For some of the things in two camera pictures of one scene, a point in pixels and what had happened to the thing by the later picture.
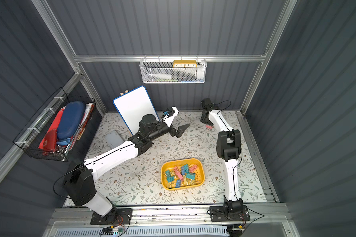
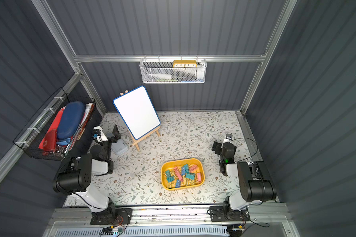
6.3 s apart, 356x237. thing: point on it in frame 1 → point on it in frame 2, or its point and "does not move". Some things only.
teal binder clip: (191, 176) does not move
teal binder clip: (170, 179) does not move
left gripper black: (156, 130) → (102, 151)
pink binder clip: (193, 168) does not move
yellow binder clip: (195, 181) does not move
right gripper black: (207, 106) → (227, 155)
